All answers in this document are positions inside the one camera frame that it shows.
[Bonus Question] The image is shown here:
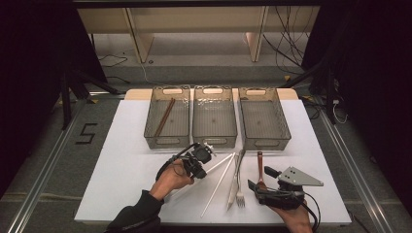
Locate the person's left hand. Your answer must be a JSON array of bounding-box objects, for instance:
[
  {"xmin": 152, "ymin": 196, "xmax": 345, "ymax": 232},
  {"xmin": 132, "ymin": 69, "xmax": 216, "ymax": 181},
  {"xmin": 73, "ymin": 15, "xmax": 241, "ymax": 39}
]
[{"xmin": 149, "ymin": 158, "xmax": 196, "ymax": 203}]

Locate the light wooden desk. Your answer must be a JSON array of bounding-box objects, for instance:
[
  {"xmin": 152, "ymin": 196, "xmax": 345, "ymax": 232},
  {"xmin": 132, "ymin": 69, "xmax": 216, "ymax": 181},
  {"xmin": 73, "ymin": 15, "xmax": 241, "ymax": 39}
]
[{"xmin": 76, "ymin": 5, "xmax": 323, "ymax": 64}]

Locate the black metal stand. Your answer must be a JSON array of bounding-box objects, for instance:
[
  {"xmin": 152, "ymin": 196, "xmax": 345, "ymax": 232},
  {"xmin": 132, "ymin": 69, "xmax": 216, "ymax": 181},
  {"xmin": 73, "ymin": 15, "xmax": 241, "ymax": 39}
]
[
  {"xmin": 59, "ymin": 66, "xmax": 122, "ymax": 130},
  {"xmin": 281, "ymin": 56, "xmax": 339, "ymax": 125}
]

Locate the silver fork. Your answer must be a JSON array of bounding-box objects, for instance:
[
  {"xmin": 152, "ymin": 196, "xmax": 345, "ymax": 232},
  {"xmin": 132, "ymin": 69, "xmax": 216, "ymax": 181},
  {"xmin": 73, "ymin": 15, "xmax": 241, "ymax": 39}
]
[{"xmin": 235, "ymin": 154, "xmax": 247, "ymax": 209}]

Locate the bundle of black cables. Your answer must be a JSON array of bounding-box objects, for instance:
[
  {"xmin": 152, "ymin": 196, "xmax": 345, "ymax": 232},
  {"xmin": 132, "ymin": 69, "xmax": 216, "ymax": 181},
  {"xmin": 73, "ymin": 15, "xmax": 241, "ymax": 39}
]
[{"xmin": 261, "ymin": 5, "xmax": 314, "ymax": 76}]

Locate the white floor cable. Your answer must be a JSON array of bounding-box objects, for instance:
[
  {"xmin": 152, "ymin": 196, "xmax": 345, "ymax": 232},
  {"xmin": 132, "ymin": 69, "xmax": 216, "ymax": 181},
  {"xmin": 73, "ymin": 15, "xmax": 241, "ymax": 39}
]
[{"xmin": 139, "ymin": 61, "xmax": 163, "ymax": 86}]

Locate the black floor cable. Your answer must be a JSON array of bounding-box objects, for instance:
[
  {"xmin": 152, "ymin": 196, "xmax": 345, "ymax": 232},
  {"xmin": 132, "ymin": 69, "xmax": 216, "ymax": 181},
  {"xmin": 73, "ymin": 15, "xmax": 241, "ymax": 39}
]
[
  {"xmin": 96, "ymin": 52, "xmax": 129, "ymax": 68},
  {"xmin": 105, "ymin": 75, "xmax": 131, "ymax": 85}
]

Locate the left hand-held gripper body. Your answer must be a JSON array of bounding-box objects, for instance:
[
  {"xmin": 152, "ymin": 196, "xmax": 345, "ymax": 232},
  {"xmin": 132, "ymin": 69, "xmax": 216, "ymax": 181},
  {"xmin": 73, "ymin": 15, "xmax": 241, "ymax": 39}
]
[{"xmin": 179, "ymin": 141, "xmax": 218, "ymax": 180}]

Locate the person's right hand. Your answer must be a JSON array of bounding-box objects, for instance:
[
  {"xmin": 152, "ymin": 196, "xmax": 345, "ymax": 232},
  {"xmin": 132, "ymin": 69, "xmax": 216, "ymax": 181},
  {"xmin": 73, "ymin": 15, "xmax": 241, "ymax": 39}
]
[{"xmin": 269, "ymin": 200, "xmax": 314, "ymax": 229}]

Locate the aluminium floor rail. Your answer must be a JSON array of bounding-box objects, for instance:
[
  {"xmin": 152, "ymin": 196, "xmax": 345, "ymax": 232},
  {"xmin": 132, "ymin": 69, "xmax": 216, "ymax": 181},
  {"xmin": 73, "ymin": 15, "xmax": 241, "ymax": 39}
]
[
  {"xmin": 6, "ymin": 96, "xmax": 88, "ymax": 233},
  {"xmin": 319, "ymin": 108, "xmax": 395, "ymax": 233}
]

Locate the white cable with plug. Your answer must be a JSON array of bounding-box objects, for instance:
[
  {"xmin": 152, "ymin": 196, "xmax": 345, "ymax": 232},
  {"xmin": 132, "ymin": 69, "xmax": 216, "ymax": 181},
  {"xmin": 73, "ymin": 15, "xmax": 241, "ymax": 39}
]
[{"xmin": 331, "ymin": 98, "xmax": 349, "ymax": 125}]

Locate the dark curtain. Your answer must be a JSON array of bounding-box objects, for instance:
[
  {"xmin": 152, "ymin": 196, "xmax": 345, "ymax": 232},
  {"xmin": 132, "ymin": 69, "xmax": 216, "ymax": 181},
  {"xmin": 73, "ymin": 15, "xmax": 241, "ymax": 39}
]
[
  {"xmin": 300, "ymin": 0, "xmax": 412, "ymax": 216},
  {"xmin": 0, "ymin": 0, "xmax": 108, "ymax": 198}
]

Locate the reddish-brown spoon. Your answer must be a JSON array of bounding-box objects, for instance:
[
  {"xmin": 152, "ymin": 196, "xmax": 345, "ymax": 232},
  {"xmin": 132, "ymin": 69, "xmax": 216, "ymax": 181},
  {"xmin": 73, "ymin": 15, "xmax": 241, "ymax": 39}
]
[{"xmin": 257, "ymin": 150, "xmax": 268, "ymax": 192}]

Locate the silver table knife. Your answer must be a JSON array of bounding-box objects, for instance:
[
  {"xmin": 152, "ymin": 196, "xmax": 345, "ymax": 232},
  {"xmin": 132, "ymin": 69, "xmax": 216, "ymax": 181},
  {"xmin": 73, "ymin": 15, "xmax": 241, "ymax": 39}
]
[{"xmin": 226, "ymin": 149, "xmax": 246, "ymax": 213}]

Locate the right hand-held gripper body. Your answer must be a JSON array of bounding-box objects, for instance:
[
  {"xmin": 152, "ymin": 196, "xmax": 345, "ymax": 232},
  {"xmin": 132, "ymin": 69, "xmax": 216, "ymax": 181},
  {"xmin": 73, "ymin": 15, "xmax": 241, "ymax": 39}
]
[{"xmin": 254, "ymin": 165, "xmax": 326, "ymax": 210}]

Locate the grey transparent plastic bin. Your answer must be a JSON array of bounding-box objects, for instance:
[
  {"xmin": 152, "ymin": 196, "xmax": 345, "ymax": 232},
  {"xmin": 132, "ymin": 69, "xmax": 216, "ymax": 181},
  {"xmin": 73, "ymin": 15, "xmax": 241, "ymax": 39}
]
[
  {"xmin": 143, "ymin": 84, "xmax": 192, "ymax": 150},
  {"xmin": 237, "ymin": 86, "xmax": 292, "ymax": 151},
  {"xmin": 191, "ymin": 84, "xmax": 239, "ymax": 150}
]

